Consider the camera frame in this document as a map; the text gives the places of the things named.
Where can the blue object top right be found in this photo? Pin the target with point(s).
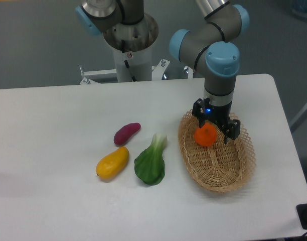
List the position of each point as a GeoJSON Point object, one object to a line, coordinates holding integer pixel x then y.
{"type": "Point", "coordinates": [299, 9]}

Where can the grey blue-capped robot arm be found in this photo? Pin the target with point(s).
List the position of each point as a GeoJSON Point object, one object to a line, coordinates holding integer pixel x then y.
{"type": "Point", "coordinates": [209, 51]}

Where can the purple sweet potato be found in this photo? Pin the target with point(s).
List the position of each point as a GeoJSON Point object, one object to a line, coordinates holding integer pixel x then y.
{"type": "Point", "coordinates": [122, 136]}

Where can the green bok choy leaf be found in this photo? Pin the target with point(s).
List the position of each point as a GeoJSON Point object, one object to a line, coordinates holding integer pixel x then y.
{"type": "Point", "coordinates": [149, 166]}

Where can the yellow mango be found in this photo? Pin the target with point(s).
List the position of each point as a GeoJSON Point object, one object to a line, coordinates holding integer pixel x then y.
{"type": "Point", "coordinates": [111, 165]}

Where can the orange fruit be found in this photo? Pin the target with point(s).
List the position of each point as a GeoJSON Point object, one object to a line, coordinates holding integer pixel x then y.
{"type": "Point", "coordinates": [206, 135]}

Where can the white metal base frame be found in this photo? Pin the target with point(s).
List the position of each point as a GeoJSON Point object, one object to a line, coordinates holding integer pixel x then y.
{"type": "Point", "coordinates": [124, 71]}

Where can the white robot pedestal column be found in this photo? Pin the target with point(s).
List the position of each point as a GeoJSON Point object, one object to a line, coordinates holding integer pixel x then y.
{"type": "Point", "coordinates": [133, 43]}

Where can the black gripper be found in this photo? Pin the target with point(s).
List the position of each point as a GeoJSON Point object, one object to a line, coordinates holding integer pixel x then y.
{"type": "Point", "coordinates": [219, 115]}

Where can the woven wicker basket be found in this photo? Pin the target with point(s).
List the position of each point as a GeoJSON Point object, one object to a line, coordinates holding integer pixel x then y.
{"type": "Point", "coordinates": [219, 168]}

